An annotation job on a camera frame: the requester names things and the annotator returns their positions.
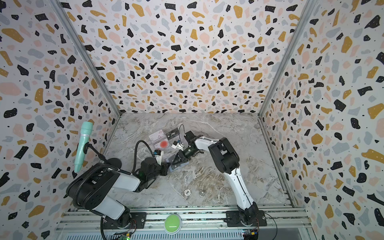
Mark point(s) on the black VIP credit card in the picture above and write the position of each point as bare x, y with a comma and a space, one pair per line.
175, 162

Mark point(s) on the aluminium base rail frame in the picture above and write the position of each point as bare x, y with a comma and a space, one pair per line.
198, 223

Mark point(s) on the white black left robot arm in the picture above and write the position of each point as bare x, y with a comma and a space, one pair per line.
91, 190

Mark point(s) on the aluminium left corner post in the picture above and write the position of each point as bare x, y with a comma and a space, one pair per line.
65, 21

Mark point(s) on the green push button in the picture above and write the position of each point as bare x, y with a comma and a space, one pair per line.
173, 224

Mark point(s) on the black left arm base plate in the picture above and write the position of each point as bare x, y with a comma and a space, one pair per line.
127, 221

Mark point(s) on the black microphone stand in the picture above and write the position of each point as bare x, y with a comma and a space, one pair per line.
112, 161

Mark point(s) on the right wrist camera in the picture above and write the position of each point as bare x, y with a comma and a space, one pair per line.
178, 145

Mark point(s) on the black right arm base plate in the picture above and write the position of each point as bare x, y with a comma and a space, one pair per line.
243, 219

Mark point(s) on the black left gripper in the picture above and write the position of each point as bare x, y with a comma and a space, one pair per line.
165, 167

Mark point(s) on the red circle credit card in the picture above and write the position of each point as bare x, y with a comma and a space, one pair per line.
164, 144

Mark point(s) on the clear acrylic card box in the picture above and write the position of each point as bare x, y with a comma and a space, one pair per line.
162, 135

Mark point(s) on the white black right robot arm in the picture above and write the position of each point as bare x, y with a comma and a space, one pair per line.
227, 161

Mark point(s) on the mint green microphone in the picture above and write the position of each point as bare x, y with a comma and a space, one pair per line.
85, 132

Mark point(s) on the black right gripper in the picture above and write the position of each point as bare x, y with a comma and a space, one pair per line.
180, 155

